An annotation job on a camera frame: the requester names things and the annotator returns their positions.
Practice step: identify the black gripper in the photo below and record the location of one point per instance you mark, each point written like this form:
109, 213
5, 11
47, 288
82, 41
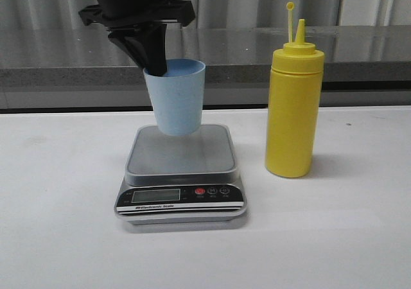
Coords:
146, 45

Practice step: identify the light blue plastic cup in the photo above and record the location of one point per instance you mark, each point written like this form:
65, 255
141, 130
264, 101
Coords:
177, 96

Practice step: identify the silver digital kitchen scale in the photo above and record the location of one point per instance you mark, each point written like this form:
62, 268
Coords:
181, 179

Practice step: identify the grey pleated curtain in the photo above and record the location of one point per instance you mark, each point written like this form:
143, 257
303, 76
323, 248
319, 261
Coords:
231, 14

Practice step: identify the yellow squeeze bottle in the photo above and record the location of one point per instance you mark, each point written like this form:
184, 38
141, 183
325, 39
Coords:
294, 93

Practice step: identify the grey stone counter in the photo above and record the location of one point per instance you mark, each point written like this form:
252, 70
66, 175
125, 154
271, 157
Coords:
80, 70

